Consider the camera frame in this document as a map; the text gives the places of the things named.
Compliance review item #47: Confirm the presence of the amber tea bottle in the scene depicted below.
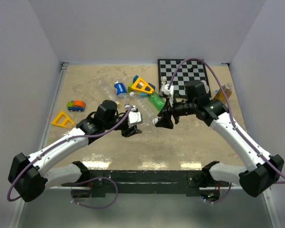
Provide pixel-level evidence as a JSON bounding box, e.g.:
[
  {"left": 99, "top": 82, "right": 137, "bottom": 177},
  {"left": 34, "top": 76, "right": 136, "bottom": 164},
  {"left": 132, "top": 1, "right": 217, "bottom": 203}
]
[{"left": 214, "top": 83, "right": 232, "bottom": 104}]

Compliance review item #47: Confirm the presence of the yellow triangle toy block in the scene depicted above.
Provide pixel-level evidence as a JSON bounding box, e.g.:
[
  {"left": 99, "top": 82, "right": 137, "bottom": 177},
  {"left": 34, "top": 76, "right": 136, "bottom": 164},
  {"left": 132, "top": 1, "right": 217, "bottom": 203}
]
[
  {"left": 51, "top": 111, "right": 75, "bottom": 128},
  {"left": 131, "top": 76, "right": 155, "bottom": 95}
]

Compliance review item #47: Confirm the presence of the aluminium frame rail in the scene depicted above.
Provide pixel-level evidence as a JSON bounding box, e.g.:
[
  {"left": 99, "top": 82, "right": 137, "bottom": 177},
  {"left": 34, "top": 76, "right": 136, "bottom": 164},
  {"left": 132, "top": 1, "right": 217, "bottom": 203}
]
[{"left": 37, "top": 62, "right": 69, "bottom": 151}]

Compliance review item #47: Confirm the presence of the white green tea bottle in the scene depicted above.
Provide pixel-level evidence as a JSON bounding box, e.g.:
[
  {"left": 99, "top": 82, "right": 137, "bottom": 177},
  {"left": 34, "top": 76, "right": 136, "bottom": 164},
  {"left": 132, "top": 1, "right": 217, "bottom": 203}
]
[{"left": 201, "top": 80, "right": 210, "bottom": 94}]

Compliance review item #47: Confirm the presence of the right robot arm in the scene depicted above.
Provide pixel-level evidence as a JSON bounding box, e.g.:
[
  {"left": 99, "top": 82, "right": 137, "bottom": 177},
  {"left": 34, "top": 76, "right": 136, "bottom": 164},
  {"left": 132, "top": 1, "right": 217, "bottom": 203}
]
[{"left": 154, "top": 80, "right": 284, "bottom": 197}]

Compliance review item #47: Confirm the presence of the colourful toy car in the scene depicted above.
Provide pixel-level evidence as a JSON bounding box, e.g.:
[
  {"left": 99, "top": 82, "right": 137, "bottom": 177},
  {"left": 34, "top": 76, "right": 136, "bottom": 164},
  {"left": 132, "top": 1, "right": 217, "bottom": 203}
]
[{"left": 67, "top": 100, "right": 86, "bottom": 112}]

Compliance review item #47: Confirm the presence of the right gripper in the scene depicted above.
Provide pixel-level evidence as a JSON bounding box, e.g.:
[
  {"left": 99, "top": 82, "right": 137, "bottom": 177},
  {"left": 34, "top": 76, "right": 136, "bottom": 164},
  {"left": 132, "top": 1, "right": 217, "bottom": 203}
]
[{"left": 155, "top": 95, "right": 197, "bottom": 129}]

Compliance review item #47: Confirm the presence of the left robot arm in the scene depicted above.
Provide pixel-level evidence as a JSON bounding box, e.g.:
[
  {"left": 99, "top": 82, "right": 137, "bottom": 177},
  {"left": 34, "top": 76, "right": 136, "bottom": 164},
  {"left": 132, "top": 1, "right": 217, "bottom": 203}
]
[{"left": 7, "top": 100, "right": 143, "bottom": 202}]

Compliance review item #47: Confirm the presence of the clear bottle white cap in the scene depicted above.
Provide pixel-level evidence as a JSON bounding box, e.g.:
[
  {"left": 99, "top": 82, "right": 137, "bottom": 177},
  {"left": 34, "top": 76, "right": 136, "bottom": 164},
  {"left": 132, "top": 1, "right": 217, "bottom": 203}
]
[
  {"left": 129, "top": 92, "right": 156, "bottom": 119},
  {"left": 141, "top": 117, "right": 154, "bottom": 128}
]

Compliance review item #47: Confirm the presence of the clear bottle yellow cap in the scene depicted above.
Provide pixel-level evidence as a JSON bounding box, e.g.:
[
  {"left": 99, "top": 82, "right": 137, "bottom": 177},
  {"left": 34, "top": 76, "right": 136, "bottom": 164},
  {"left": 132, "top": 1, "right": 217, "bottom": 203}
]
[{"left": 97, "top": 79, "right": 120, "bottom": 107}]

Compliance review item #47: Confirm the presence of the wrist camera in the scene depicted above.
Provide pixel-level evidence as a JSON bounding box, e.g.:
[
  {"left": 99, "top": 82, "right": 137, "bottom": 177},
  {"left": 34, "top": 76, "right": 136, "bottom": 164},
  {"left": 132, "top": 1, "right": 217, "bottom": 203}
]
[
  {"left": 160, "top": 84, "right": 174, "bottom": 107},
  {"left": 128, "top": 107, "right": 143, "bottom": 126}
]

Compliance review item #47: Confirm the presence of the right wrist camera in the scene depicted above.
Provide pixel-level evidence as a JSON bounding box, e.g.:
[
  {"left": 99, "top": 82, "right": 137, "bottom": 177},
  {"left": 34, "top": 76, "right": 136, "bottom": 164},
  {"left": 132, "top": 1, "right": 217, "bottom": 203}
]
[{"left": 160, "top": 84, "right": 174, "bottom": 107}]

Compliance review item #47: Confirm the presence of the green plastic bottle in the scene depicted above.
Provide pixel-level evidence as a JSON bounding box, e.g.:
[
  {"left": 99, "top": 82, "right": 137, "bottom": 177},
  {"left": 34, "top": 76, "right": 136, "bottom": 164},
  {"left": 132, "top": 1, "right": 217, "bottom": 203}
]
[{"left": 148, "top": 92, "right": 165, "bottom": 111}]

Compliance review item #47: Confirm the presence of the blue pepsi bottle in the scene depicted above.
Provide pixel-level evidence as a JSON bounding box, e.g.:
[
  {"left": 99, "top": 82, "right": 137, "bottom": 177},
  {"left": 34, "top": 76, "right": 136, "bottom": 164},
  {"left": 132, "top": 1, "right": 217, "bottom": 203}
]
[{"left": 114, "top": 81, "right": 128, "bottom": 97}]

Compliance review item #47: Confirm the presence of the black white chessboard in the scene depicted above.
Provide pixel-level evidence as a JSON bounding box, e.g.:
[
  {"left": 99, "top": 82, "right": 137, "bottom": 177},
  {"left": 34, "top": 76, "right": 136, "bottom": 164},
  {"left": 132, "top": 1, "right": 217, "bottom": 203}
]
[{"left": 158, "top": 59, "right": 209, "bottom": 98}]

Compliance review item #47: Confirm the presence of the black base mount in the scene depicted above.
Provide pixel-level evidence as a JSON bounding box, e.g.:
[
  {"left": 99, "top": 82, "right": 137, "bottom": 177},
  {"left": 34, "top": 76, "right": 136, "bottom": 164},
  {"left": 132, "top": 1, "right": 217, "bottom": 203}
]
[{"left": 61, "top": 170, "right": 231, "bottom": 199}]

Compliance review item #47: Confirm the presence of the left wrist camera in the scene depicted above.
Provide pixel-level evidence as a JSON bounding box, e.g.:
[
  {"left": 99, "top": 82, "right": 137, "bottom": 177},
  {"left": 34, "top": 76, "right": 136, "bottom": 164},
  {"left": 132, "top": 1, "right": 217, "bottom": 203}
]
[{"left": 128, "top": 107, "right": 143, "bottom": 126}]

